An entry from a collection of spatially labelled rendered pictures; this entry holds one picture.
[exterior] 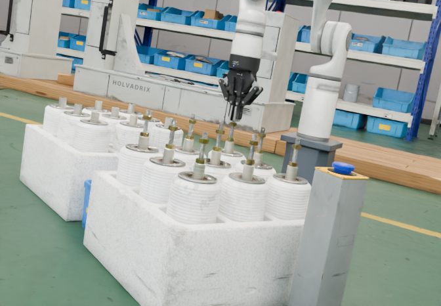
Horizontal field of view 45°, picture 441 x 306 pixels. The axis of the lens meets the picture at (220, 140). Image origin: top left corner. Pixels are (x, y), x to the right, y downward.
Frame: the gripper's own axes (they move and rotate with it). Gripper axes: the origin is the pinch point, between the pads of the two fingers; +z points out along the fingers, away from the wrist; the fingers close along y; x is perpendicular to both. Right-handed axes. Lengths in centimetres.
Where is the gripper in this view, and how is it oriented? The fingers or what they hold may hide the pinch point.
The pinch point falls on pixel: (235, 113)
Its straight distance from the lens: 131.6
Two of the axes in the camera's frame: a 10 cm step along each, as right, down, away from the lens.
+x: 6.6, -0.1, 7.5
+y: 7.4, 2.3, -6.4
